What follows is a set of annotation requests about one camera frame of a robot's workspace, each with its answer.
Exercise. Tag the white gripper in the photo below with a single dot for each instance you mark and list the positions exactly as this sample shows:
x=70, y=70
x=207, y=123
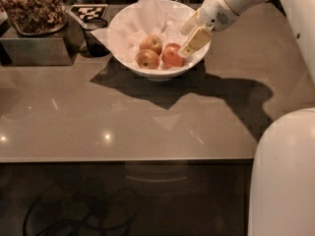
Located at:
x=215, y=12

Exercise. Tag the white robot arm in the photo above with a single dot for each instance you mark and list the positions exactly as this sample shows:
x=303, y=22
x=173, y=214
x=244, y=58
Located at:
x=282, y=191

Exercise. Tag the red right apple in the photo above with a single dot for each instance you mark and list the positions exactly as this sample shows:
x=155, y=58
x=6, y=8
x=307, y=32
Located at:
x=170, y=57

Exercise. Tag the back apple in bowl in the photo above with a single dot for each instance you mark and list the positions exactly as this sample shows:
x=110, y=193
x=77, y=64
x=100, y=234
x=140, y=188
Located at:
x=152, y=42

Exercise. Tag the white bowl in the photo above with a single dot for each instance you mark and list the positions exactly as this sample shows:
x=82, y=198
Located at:
x=164, y=72

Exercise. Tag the front left apple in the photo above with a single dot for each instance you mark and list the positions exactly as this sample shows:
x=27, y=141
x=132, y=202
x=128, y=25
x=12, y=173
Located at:
x=147, y=59

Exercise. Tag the white paper liner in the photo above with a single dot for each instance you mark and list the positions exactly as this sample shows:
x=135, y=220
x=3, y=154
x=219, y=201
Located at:
x=144, y=20

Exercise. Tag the dark cup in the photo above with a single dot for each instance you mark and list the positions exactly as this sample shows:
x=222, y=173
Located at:
x=94, y=46

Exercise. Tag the black white marker card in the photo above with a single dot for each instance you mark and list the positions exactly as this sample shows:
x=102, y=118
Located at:
x=89, y=12

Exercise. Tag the metal box stand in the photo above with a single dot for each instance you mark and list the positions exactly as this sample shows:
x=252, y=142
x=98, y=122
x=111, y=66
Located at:
x=56, y=49

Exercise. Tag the glass jar of snacks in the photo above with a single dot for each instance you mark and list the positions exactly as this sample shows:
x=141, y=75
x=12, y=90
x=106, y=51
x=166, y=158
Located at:
x=35, y=17

